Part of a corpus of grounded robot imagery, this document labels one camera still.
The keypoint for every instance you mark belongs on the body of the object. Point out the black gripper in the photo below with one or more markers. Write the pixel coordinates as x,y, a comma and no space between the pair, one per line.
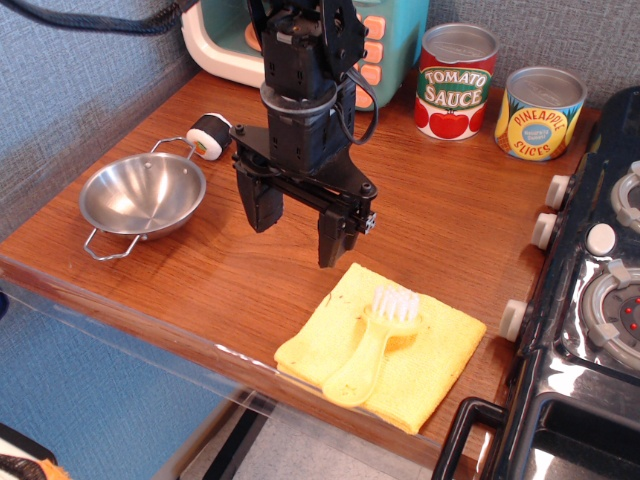
262,184

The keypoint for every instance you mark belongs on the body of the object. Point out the plush sushi roll toy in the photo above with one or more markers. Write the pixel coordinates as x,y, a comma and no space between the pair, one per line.
211,135

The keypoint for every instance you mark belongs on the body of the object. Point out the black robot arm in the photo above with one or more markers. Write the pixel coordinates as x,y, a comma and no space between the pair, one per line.
310,49

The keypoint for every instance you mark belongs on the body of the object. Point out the yellow toy dish brush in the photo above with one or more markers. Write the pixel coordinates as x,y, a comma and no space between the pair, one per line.
393,312

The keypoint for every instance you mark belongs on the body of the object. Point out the yellow folded cloth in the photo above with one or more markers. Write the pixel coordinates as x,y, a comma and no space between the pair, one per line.
416,373

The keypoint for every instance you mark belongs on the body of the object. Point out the teal toy microwave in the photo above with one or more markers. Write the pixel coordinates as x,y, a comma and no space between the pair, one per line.
221,40

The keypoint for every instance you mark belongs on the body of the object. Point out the tomato sauce can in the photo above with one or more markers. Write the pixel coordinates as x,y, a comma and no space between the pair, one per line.
454,78

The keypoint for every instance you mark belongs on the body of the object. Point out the pineapple slices can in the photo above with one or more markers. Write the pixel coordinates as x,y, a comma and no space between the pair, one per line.
539,113

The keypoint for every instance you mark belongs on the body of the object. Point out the black toy stove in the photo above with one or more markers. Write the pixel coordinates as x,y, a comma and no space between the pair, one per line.
572,409

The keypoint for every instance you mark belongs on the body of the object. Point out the orange plush object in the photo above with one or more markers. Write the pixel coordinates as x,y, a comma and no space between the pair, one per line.
13,467

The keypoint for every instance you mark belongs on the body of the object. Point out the stainless steel bowl with handles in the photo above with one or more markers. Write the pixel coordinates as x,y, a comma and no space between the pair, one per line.
142,197

